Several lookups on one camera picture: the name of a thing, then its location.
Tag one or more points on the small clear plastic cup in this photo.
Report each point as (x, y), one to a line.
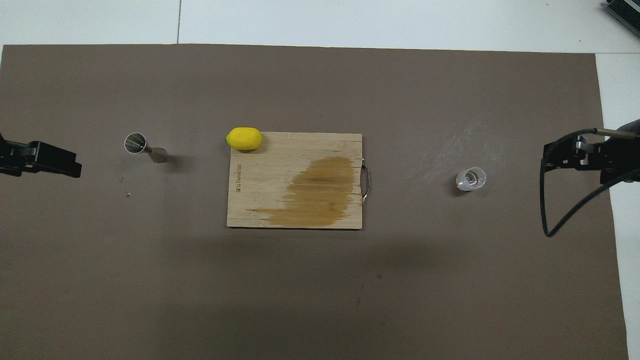
(470, 179)

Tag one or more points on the brown table mat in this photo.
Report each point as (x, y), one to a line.
(300, 290)

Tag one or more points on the grey ribbed device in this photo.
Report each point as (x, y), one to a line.
(625, 11)

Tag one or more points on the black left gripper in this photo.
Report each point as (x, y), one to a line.
(15, 150)

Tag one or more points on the stained wooden cutting board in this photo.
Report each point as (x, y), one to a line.
(295, 185)

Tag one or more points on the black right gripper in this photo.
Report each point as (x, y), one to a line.
(622, 152)

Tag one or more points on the yellow lemon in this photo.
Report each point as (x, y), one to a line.
(244, 138)

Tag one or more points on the steel double jigger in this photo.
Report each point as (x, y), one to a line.
(142, 146)

